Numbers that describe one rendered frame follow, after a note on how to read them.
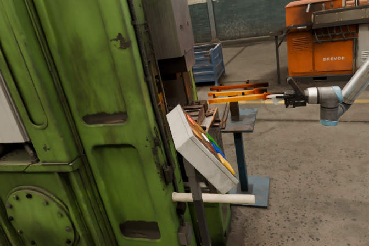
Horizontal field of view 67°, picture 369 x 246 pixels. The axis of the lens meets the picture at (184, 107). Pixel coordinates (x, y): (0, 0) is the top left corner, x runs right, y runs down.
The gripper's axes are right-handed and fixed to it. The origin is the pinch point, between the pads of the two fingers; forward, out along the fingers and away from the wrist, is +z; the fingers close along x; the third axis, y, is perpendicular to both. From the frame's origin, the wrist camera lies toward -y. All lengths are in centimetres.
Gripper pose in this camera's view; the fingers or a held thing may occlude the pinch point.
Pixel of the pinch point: (268, 94)
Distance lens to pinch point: 166.2
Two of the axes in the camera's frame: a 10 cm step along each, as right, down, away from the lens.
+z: -9.5, 0.5, 3.0
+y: 1.6, 9.2, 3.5
